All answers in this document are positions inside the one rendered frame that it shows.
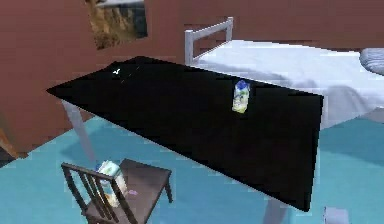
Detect black table with grey legs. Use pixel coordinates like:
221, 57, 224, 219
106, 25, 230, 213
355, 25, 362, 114
45, 55, 352, 224

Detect blue and yellow carton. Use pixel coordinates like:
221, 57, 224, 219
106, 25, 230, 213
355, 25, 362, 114
231, 79, 252, 114

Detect dark brown wooden chair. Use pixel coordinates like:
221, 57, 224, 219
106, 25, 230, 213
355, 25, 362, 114
60, 158, 174, 224

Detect white and green carton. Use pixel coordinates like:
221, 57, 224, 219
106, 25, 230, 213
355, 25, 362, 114
95, 159, 129, 208

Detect orange wooden furniture edge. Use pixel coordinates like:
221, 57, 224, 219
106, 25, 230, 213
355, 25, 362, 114
0, 128, 20, 160

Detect grey pillow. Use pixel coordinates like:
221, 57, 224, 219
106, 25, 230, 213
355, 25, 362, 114
359, 47, 384, 77

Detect white bed with grey frame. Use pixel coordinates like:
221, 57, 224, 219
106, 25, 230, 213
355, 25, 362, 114
184, 16, 384, 131

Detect brown framed wall picture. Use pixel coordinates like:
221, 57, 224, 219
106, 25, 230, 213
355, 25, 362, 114
84, 0, 149, 51

